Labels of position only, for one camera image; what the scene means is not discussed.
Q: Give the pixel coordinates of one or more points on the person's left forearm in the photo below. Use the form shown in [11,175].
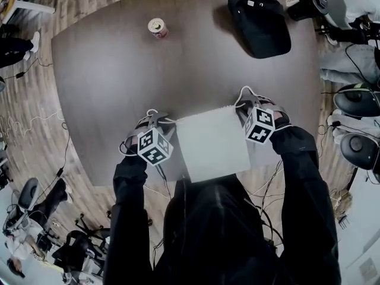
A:
[127,206]

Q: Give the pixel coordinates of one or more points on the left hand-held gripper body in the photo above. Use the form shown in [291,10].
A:
[151,147]

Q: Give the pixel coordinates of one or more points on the person's black jacket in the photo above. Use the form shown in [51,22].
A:
[216,233]

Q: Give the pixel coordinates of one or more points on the black cap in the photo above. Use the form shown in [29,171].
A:
[261,25]

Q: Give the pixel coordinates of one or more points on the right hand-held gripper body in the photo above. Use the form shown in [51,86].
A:
[261,123]

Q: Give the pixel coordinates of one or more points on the red drink can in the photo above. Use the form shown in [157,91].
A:
[158,28]

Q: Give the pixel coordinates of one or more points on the black office chair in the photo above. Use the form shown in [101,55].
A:
[80,248]

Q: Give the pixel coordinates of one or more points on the person's right forearm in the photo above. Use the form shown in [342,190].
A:
[302,188]

